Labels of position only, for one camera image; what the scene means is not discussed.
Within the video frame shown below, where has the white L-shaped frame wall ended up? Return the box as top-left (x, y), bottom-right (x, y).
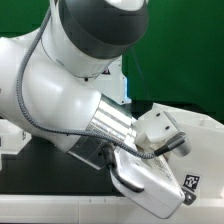
top-left (0, 195), bottom-right (224, 224)

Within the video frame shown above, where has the small white drawer left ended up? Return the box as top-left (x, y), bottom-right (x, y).
top-left (0, 119), bottom-right (32, 155)

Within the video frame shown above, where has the grey braided cable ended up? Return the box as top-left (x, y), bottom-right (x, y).
top-left (15, 6), bottom-right (188, 160)

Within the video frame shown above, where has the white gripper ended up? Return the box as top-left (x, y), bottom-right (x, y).
top-left (108, 149), bottom-right (185, 219)

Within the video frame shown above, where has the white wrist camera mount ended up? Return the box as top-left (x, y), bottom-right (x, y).
top-left (134, 108), bottom-right (191, 157)

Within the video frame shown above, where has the white drawer housing box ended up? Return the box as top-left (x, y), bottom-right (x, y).
top-left (151, 103), bottom-right (224, 199)

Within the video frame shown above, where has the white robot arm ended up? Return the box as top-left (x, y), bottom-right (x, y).
top-left (0, 0), bottom-right (185, 218)

